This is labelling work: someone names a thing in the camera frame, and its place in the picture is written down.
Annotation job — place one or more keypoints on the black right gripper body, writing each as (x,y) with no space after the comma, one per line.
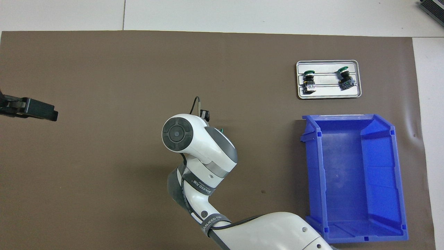
(205,115)

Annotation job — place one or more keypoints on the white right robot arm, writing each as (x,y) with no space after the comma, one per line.
(204,149)

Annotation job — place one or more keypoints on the brown table mat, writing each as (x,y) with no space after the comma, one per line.
(104,173)

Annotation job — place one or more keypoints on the silver metal tray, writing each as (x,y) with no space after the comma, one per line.
(327,92)

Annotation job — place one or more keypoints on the blue plastic storage bin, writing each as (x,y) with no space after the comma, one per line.
(347,180)

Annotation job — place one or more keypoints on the grey ribbed device box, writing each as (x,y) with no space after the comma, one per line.
(433,8)

